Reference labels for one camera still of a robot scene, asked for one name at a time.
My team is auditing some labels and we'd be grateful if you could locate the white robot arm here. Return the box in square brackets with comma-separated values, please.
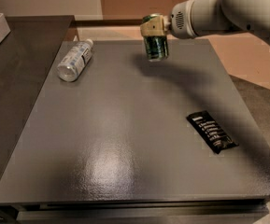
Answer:
[140, 0, 270, 62]

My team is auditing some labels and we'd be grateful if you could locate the green soda can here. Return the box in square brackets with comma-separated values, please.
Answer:
[141, 13, 170, 63]

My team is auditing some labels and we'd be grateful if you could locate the black snack bar wrapper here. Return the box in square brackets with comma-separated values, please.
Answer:
[187, 111, 238, 154]

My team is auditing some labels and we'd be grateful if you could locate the dark side table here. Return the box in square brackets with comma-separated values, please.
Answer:
[0, 15, 74, 179]

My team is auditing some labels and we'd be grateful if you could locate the clear plastic water bottle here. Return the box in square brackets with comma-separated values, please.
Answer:
[57, 39, 93, 82]

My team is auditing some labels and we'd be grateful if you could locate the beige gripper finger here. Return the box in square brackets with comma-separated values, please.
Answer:
[140, 15, 171, 37]

